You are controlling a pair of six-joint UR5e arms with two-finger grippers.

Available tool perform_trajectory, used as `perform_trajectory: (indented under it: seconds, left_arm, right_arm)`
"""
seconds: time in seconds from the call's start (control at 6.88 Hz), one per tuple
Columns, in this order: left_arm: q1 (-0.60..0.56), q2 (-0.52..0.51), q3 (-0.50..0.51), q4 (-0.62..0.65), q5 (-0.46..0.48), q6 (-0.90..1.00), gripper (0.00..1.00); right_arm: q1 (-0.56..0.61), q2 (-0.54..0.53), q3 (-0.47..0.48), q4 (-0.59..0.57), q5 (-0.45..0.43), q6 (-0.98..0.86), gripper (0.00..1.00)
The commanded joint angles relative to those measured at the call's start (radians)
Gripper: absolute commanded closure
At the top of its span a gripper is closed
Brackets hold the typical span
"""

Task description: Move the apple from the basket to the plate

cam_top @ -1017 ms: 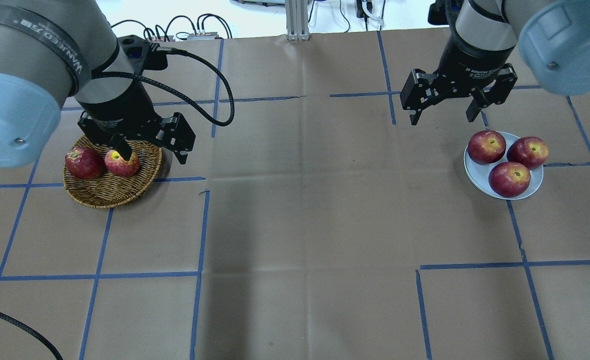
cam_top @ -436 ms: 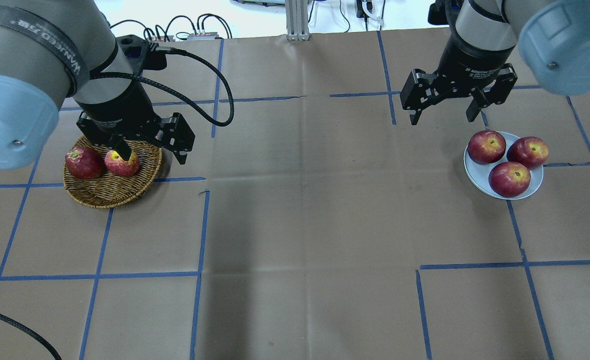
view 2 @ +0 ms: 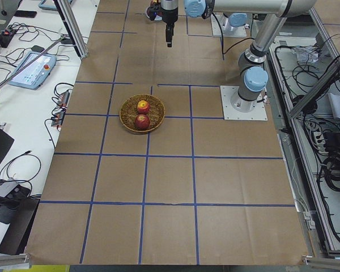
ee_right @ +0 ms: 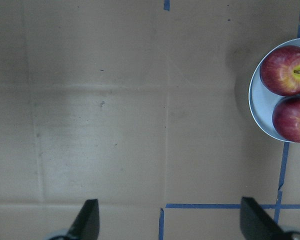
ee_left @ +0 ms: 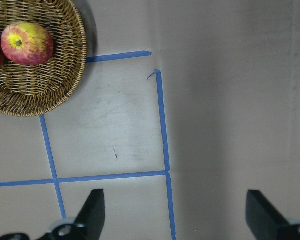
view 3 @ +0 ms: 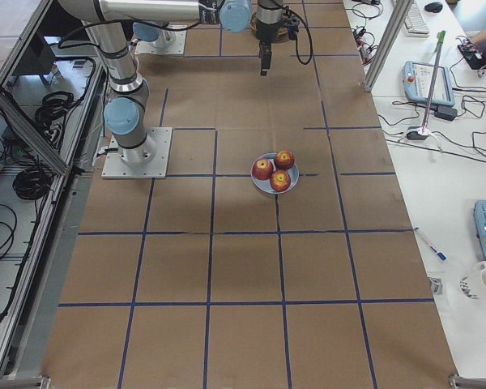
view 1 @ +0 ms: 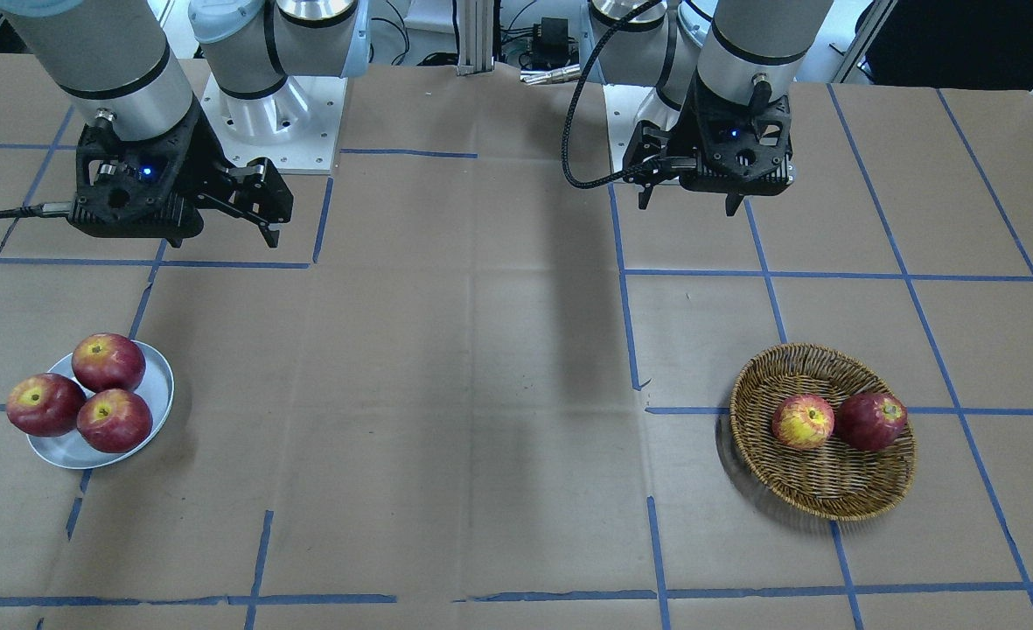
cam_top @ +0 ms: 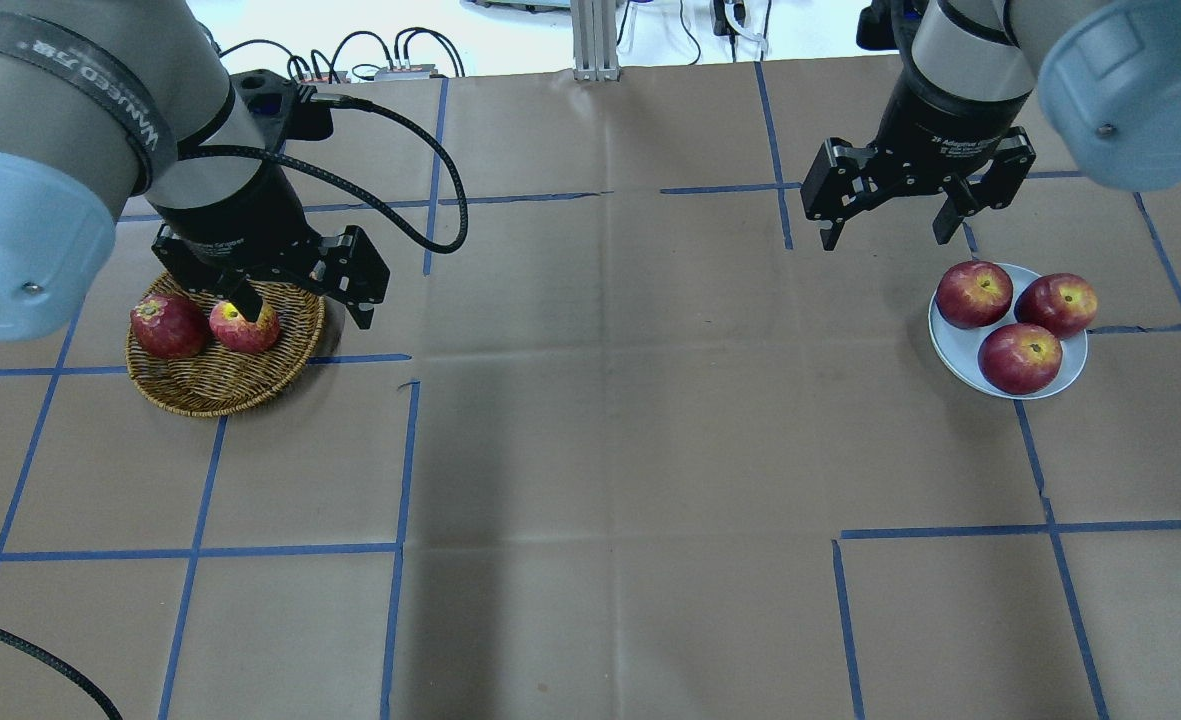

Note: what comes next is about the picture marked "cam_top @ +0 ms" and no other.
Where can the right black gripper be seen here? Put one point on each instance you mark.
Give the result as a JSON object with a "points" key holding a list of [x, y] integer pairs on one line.
{"points": [[938, 124]]}

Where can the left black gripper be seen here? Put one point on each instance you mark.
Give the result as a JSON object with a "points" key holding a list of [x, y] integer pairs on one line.
{"points": [[233, 212]]}

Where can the red apple being transferred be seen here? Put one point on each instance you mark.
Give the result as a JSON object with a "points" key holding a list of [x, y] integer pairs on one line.
{"points": [[238, 333]]}

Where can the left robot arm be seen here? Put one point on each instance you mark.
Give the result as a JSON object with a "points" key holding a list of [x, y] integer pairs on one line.
{"points": [[103, 101]]}

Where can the red apple on plate rear-left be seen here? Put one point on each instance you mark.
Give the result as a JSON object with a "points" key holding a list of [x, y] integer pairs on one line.
{"points": [[974, 294]]}

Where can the red apple in basket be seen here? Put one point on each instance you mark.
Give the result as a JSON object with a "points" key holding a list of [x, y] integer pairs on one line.
{"points": [[169, 326]]}

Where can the light blue plate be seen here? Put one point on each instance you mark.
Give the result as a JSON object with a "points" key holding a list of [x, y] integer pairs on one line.
{"points": [[958, 349]]}

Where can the red apple on plate front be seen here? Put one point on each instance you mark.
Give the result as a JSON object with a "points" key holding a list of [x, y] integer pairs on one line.
{"points": [[1020, 358]]}

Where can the red apple on plate rear-right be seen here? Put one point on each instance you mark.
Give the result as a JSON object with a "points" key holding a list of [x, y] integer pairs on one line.
{"points": [[1063, 303]]}

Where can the aluminium frame post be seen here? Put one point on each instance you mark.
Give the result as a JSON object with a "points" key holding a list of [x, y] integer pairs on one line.
{"points": [[594, 33]]}

